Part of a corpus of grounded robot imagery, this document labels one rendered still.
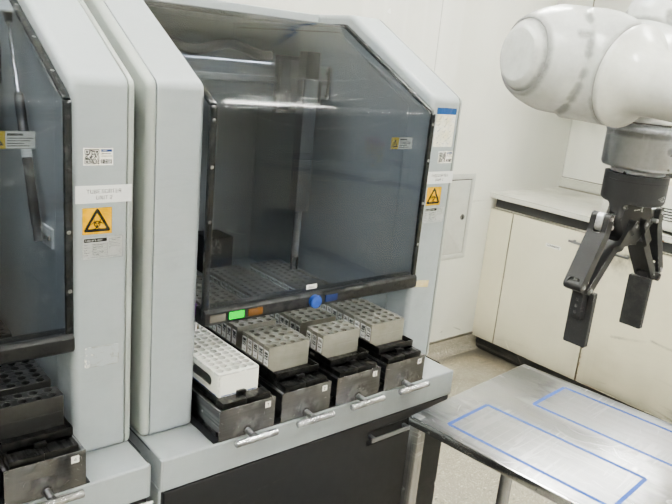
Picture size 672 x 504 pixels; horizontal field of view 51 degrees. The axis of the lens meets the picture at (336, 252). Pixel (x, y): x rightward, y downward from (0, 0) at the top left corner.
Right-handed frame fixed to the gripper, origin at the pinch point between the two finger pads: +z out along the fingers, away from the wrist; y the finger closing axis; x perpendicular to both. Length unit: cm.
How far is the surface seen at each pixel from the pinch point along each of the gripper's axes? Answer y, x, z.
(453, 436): 16, 33, 38
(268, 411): -5, 66, 43
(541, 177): 261, 186, 24
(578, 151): 282, 178, 8
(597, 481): 27.2, 9.1, 38.1
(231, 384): -12, 70, 36
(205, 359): -14, 78, 34
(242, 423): -11, 66, 44
